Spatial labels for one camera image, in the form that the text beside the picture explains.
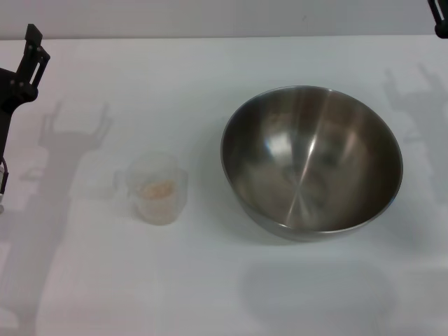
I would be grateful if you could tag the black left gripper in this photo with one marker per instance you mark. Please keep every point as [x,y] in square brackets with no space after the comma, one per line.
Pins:
[5,105]

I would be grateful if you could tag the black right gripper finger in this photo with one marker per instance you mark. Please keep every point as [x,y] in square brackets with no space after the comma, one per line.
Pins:
[435,10]

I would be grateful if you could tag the rice grains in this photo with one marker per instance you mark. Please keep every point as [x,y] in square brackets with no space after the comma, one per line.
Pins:
[157,187]

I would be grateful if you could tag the stainless steel mixing bowl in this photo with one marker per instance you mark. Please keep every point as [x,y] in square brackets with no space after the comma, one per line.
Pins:
[315,157]

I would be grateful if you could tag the clear plastic measuring cup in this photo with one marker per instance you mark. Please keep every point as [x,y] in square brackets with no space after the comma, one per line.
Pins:
[157,214]

